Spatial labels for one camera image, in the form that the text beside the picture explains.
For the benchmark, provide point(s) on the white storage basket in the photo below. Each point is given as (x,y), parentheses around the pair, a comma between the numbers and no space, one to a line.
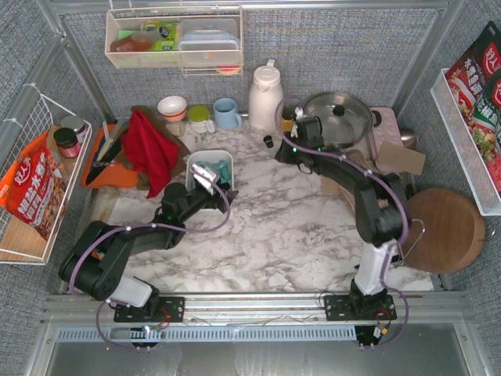
(207,155)

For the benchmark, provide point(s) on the pink tray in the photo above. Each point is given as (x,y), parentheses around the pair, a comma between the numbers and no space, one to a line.
(385,130)

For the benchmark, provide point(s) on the white wall shelf basket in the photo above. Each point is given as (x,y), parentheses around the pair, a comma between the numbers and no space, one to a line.
(163,52)

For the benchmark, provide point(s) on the clear plastic container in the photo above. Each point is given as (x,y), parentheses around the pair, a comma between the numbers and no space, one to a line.
(208,42)

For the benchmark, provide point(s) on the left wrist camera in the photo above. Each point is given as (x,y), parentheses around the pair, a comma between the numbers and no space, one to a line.
(205,177)

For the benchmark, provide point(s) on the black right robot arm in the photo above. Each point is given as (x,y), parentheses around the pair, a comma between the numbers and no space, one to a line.
(381,214)

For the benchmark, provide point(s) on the white wire basket right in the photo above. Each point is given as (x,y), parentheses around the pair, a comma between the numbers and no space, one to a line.
(480,182)

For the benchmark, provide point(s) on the stainless steel pan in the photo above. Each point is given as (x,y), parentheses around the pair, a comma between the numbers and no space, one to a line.
(345,119)

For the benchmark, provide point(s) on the red cloth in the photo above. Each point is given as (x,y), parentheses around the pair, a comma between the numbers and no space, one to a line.
(152,151)

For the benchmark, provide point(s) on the pink striped cloth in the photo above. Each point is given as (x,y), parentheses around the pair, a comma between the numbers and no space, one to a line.
(357,157)

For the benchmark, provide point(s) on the red seasoning packets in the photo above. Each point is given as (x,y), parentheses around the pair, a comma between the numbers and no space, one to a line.
(474,80)

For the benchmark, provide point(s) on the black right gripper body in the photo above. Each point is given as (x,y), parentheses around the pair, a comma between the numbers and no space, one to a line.
(285,153)

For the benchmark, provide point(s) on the white thermos jug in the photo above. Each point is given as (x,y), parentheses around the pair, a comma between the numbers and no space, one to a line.
(265,94)

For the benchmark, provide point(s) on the brown sponge pad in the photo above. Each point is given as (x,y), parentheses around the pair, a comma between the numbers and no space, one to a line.
(397,159)

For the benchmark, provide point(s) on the green lid cup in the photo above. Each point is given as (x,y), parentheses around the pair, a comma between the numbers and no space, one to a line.
(200,119)

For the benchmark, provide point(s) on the blue mug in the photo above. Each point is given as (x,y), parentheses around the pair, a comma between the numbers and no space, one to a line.
(226,115)

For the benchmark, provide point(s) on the black coffee capsule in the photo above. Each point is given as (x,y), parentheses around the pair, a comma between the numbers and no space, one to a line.
(268,141)

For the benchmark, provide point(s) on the dark lid jar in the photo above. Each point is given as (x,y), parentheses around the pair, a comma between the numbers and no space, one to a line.
(67,142)

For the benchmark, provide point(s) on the brown cardboard sheet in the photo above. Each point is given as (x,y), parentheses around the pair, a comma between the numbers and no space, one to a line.
(330,187)

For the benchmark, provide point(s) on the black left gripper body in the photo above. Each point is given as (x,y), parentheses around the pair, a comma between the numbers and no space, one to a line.
(223,196)

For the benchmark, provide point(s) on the red snack bag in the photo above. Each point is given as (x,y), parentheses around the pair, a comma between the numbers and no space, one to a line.
(31,190)

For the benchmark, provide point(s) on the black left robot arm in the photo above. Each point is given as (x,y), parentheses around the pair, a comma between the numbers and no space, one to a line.
(95,264)

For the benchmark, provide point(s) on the round wooden cutting board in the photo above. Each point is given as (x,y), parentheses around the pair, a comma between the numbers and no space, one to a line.
(447,232)

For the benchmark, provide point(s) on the white orange bowl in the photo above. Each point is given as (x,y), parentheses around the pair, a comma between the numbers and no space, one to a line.
(172,108)

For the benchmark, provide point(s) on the metal rail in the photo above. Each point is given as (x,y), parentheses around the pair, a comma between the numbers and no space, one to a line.
(261,309)

